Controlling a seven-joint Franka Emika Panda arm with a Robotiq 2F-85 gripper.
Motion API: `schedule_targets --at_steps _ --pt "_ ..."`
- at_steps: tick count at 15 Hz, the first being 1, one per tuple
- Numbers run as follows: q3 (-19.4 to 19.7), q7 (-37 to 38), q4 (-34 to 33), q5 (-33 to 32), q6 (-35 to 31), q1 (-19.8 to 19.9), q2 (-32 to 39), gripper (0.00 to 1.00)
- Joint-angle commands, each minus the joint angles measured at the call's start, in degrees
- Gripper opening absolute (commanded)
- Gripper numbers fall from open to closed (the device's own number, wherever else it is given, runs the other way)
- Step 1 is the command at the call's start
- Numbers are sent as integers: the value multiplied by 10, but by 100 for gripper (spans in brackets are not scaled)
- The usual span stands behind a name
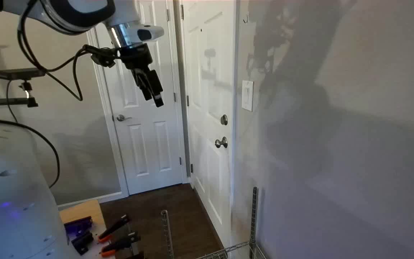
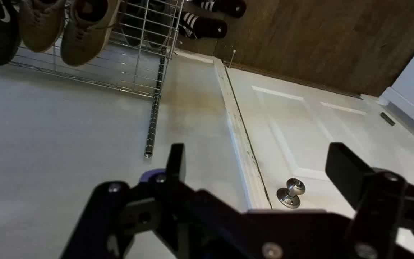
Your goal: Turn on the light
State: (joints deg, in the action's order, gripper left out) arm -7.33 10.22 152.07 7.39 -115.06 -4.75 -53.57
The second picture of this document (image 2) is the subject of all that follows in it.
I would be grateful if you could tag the black striped slide upper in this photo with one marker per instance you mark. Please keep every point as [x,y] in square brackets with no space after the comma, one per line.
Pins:
[231,7]

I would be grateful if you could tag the tan suede shoe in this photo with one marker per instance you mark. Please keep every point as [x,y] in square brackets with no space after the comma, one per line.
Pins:
[41,23]
[89,29]

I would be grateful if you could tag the white wire shoe rack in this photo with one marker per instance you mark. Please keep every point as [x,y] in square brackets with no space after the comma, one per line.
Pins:
[135,60]

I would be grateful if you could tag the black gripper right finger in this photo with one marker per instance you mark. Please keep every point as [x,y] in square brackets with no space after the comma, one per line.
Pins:
[383,201]

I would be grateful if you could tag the silver door knob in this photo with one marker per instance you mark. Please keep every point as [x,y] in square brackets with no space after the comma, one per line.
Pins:
[290,194]

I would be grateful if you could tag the white panel door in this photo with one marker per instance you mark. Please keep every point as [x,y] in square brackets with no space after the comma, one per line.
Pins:
[291,128]

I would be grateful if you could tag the black striped slide sandal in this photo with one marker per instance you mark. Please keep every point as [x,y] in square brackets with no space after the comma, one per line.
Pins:
[195,26]

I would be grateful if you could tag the tan suede shoe right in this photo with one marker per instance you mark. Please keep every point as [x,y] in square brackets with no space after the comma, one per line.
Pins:
[89,29]

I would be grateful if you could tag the tan suede shoe left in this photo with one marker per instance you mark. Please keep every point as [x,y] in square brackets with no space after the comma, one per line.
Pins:
[41,23]

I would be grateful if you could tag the white door frame trim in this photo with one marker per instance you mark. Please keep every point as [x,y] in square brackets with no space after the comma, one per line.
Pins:
[257,196]

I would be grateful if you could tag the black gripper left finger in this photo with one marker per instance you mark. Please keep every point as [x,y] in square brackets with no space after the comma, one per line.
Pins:
[191,223]

